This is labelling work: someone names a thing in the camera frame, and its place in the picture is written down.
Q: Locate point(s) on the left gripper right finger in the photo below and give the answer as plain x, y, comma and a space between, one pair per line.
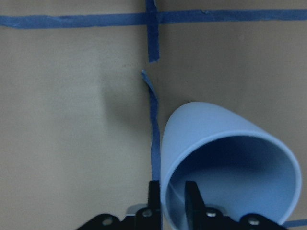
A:
195, 208

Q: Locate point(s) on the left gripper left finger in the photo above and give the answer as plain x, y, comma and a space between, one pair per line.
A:
154, 205

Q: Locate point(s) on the light blue plastic cup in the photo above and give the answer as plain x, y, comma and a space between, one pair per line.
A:
237, 166

